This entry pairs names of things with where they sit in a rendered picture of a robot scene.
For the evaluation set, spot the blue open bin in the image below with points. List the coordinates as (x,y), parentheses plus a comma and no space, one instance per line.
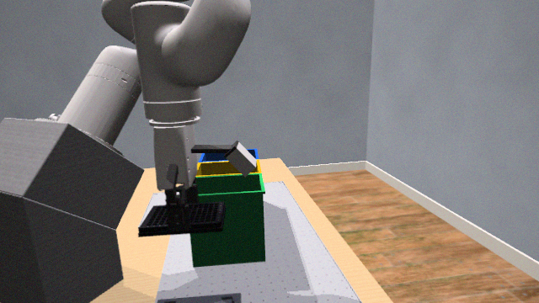
(219,157)

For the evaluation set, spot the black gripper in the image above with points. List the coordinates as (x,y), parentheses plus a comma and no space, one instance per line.
(172,154)

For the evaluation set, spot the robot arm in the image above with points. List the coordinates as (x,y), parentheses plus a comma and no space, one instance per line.
(173,51)

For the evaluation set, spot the yellow bin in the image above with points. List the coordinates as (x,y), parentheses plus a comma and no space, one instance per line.
(220,168)

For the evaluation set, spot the green bin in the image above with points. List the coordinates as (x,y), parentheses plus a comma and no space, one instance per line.
(242,238)

